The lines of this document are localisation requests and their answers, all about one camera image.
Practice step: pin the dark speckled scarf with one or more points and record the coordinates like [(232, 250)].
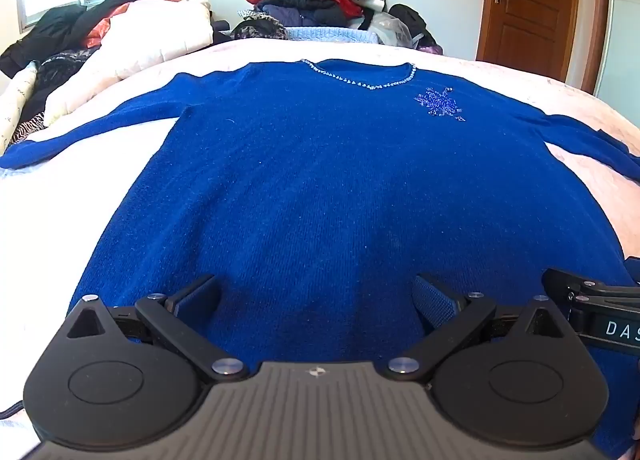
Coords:
[(255, 30)]

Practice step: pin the long black jacket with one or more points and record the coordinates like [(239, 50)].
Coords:
[(50, 30)]

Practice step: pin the zebra striped cloth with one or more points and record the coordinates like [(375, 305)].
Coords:
[(27, 128)]

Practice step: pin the white puffer jacket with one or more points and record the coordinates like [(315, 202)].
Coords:
[(150, 35)]

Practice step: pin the navy garment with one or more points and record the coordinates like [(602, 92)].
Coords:
[(285, 15)]

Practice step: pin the purple garment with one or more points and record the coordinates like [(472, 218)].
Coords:
[(430, 48)]

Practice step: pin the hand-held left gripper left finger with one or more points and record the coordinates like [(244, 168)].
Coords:
[(197, 300)]

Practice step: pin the black bag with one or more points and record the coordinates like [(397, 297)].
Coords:
[(410, 15)]

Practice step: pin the orange garment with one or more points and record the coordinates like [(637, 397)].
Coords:
[(100, 35)]

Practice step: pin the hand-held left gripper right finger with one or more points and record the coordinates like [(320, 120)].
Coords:
[(435, 302)]

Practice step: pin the black padded jacket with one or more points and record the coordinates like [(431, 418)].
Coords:
[(300, 0)]

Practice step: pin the clear plastic bag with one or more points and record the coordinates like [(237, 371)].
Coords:
[(390, 28)]

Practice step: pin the light blue knit sweater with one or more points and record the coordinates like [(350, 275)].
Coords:
[(325, 34)]

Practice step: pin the grey white garment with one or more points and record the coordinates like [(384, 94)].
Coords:
[(367, 3)]

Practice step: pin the cream printed quilt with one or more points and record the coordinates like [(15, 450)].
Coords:
[(15, 100)]

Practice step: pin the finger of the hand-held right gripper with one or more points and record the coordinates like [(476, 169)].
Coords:
[(565, 285)]

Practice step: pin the brown wooden door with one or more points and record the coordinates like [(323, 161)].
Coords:
[(530, 15)]

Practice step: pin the dark patterned cloth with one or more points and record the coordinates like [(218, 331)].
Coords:
[(60, 70)]

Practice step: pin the pink bed blanket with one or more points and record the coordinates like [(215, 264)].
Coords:
[(50, 240)]

